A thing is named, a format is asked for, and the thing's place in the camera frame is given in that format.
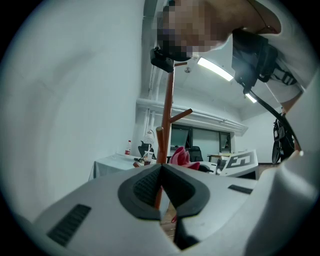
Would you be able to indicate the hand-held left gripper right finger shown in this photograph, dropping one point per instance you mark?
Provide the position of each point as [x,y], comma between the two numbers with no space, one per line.
[220,205]

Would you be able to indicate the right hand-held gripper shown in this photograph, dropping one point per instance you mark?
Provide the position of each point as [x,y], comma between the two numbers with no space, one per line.
[241,165]

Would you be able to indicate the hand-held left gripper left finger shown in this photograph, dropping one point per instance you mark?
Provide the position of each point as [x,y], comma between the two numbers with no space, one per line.
[100,212]

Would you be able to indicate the pink towel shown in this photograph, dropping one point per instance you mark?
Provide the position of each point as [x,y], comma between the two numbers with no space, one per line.
[181,157]

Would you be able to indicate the wooden coat rack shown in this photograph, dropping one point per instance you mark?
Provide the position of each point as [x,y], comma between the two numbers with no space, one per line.
[168,105]

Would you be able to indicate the person's left forearm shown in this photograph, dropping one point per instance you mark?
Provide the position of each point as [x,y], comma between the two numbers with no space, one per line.
[285,109]

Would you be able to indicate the black office chair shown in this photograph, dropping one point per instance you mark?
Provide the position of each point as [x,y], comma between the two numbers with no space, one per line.
[145,150]
[197,153]

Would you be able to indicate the dark framed window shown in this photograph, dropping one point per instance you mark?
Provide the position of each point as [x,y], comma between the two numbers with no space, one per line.
[205,137]

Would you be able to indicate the table with light blue tablecloth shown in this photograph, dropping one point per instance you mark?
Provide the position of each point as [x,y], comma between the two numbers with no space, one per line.
[110,166]

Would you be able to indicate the white ceiling pipes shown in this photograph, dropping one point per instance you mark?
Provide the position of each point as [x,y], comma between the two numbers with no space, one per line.
[200,115]

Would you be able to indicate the dark drink cup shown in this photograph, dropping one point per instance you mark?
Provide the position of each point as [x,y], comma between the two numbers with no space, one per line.
[147,160]

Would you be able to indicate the white desk fan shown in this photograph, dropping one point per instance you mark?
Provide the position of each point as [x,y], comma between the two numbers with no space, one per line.
[149,136]

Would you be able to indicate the water bottle with red label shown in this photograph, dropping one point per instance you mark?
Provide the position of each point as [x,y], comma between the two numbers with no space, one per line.
[128,148]

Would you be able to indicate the short ceiling light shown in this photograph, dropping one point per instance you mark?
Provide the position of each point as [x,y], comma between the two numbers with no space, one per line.
[250,98]

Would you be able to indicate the long ceiling light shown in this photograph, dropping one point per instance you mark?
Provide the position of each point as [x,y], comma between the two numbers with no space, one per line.
[215,68]

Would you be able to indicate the round smoke detector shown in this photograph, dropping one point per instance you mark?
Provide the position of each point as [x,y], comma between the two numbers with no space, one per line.
[188,70]

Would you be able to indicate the black chest box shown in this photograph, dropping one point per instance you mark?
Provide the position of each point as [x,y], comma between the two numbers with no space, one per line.
[250,57]

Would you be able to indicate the person's head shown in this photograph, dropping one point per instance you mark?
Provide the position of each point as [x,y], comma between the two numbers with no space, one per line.
[200,22]

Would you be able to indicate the person's white shirt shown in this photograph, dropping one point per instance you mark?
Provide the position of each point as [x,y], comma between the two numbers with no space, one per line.
[295,45]

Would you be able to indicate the black head camera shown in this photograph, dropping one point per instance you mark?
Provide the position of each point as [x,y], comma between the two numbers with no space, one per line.
[162,60]

